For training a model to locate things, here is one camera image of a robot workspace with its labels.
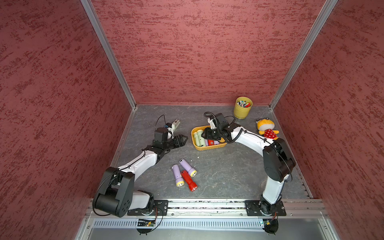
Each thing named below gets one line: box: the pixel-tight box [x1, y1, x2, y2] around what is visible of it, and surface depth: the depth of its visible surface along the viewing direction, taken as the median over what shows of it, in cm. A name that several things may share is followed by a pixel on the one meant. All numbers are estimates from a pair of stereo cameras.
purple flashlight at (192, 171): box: [179, 158, 198, 178], surface depth 87 cm
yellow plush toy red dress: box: [256, 117, 280, 140], surface depth 102 cm
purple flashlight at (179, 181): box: [171, 164, 185, 187], surface depth 83 cm
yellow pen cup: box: [233, 96, 253, 120], surface depth 108 cm
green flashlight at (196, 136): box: [193, 130, 200, 147], surface depth 98 cm
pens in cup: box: [236, 100, 251, 108], surface depth 108 cm
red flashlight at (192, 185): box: [180, 170, 198, 192], surface depth 83 cm
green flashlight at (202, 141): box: [197, 129, 206, 148], surface depth 94 cm
